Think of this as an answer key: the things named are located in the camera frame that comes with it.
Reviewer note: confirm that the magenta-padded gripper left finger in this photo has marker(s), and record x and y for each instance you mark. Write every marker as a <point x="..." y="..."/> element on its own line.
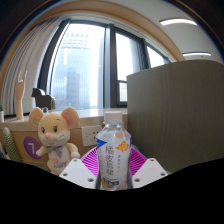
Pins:
<point x="78" y="171"/>

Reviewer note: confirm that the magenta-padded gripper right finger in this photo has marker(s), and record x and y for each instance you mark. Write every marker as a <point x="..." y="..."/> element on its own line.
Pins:
<point x="149" y="170"/>

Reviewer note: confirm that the clear drink bottle white cap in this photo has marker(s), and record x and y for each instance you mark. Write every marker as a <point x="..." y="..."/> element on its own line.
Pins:
<point x="113" y="158"/>

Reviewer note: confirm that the cream plush mouse toy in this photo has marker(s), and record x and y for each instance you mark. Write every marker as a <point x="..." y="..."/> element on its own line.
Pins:
<point x="55" y="133"/>

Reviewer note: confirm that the purple round number sticker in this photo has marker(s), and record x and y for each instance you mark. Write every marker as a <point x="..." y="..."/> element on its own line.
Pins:
<point x="30" y="146"/>

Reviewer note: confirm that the grey-green desk partition panel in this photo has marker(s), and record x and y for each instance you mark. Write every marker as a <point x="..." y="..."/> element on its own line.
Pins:
<point x="176" y="113"/>

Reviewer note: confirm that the tall green cactus ornament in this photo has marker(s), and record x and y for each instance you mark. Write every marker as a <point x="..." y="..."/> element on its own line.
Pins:
<point x="10" y="145"/>

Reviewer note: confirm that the black horse figurine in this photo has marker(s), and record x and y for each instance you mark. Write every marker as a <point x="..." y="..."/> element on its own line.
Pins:
<point x="41" y="98"/>

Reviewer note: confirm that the dark framed window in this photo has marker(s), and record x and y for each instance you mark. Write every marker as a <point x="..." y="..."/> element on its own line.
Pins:
<point x="83" y="66"/>

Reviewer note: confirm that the grey pleated curtain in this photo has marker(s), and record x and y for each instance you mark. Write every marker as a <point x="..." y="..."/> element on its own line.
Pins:
<point x="26" y="53"/>

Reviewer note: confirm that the ceiling light strips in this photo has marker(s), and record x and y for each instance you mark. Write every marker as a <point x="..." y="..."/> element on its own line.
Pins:
<point x="178" y="21"/>

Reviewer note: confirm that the white wall socket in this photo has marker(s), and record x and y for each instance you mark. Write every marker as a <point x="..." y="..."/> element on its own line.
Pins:
<point x="90" y="135"/>

